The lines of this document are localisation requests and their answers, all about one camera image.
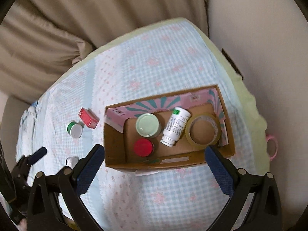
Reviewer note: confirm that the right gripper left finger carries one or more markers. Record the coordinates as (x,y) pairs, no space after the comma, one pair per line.
(44,212)

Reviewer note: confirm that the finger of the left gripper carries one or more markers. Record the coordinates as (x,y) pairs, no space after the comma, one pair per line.
(40,153)

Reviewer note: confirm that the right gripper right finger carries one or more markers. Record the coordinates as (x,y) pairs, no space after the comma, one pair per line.
(264,212)

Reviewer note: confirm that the white earbuds case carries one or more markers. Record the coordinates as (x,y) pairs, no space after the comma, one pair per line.
(72,161)

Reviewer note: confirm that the green white jar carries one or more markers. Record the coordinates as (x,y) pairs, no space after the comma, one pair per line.
(74,129)

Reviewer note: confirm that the red carton box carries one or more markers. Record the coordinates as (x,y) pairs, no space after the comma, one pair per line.
(88,118)

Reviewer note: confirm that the light green mattress pad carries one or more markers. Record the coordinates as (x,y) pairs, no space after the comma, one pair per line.
(163,57)

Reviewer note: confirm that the red lid jar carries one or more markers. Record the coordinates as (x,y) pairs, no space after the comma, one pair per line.
(143,147)

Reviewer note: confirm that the clear tape roll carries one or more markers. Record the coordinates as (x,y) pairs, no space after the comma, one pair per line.
(202,130)

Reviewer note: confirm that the pale green lid jar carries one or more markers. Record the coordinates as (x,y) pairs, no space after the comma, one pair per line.
(148,125)

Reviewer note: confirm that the cardboard organizer box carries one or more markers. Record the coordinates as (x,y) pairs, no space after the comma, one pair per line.
(120,133)

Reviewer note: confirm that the white pill bottle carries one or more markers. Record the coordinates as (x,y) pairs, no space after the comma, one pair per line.
(175,126)

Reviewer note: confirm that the beige sofa cushion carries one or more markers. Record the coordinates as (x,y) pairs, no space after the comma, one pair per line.
(42,39)

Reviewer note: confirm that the checked blue pink blanket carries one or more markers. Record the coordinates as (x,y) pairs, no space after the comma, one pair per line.
(178,199)

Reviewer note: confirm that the pink ring handle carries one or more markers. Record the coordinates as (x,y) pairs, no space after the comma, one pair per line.
(272,146)

